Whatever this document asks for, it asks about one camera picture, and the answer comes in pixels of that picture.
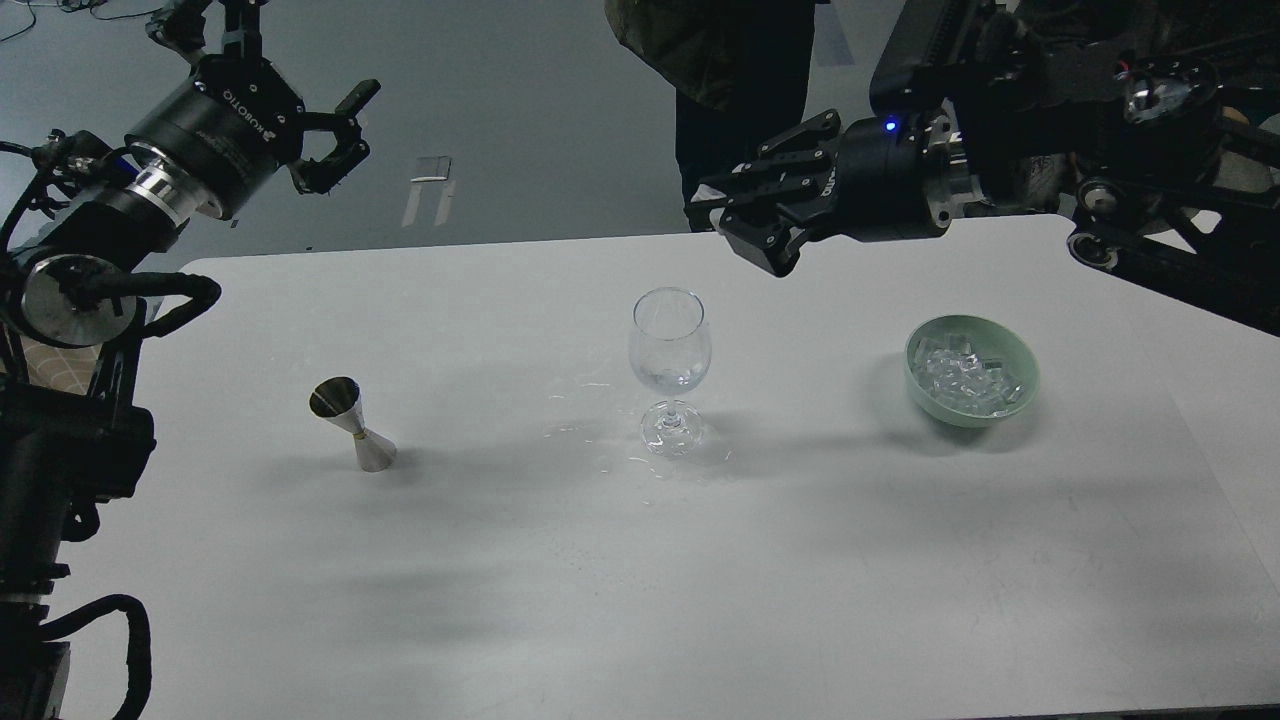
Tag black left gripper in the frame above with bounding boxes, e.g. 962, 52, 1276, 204
123, 0, 381, 222

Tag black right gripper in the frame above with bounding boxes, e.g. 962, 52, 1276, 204
685, 109, 986, 277

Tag steel cocktail jigger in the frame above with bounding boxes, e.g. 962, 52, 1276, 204
308, 375, 398, 473

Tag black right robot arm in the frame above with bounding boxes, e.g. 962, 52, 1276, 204
686, 1, 1277, 334

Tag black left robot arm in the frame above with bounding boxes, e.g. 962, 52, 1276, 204
1, 1, 380, 719

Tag clear wine glass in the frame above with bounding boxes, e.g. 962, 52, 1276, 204
628, 287, 712, 457

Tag clear ice cubes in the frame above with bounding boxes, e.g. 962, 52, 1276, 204
909, 334, 1030, 418

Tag standing person dark trousers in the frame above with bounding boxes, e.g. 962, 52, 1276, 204
603, 1, 819, 202

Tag green bowl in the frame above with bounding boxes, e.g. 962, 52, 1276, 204
902, 314, 1041, 429

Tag beige checked cloth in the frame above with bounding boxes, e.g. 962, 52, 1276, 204
17, 297, 160, 396

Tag black floor cables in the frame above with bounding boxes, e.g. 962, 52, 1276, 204
0, 0, 172, 44

